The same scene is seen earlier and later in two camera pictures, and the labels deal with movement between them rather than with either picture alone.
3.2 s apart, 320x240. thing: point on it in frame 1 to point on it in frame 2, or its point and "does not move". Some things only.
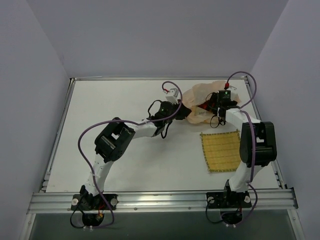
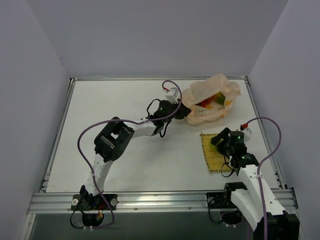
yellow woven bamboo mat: [222, 150] does not move
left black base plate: [95, 203] does not move
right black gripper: [213, 100] to [219, 139]
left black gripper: [184, 111] does not move
